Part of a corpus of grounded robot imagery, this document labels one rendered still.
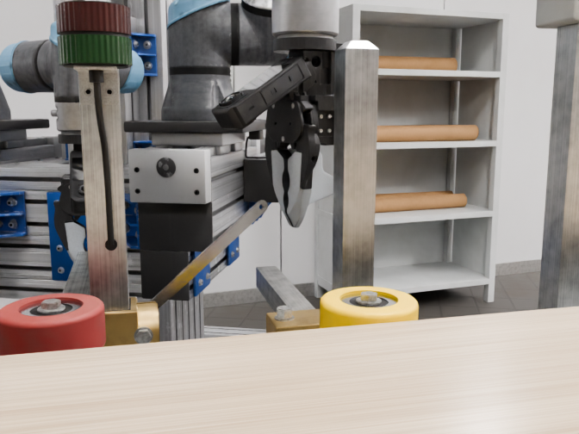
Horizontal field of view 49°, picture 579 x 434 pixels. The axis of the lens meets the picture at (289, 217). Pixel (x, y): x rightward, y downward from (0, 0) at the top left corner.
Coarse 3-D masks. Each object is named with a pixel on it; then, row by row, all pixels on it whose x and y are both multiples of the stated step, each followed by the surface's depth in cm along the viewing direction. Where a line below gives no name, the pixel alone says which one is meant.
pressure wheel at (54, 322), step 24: (0, 312) 48; (24, 312) 49; (48, 312) 49; (72, 312) 48; (96, 312) 49; (0, 336) 47; (24, 336) 46; (48, 336) 46; (72, 336) 47; (96, 336) 49
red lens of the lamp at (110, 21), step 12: (60, 12) 50; (72, 12) 50; (84, 12) 50; (96, 12) 50; (108, 12) 50; (120, 12) 51; (60, 24) 51; (72, 24) 50; (84, 24) 50; (96, 24) 50; (108, 24) 51; (120, 24) 51
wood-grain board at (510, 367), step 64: (448, 320) 48; (512, 320) 48; (576, 320) 48; (0, 384) 37; (64, 384) 37; (128, 384) 37; (192, 384) 37; (256, 384) 37; (320, 384) 37; (384, 384) 37; (448, 384) 37; (512, 384) 37; (576, 384) 37
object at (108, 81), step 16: (80, 0) 50; (64, 32) 51; (80, 32) 50; (96, 32) 50; (112, 32) 51; (64, 64) 52; (80, 64) 51; (96, 64) 51; (112, 64) 52; (80, 80) 56; (96, 80) 52; (112, 80) 56; (80, 96) 56; (96, 96) 53; (112, 96) 57; (96, 112) 54; (112, 224) 58; (112, 240) 58
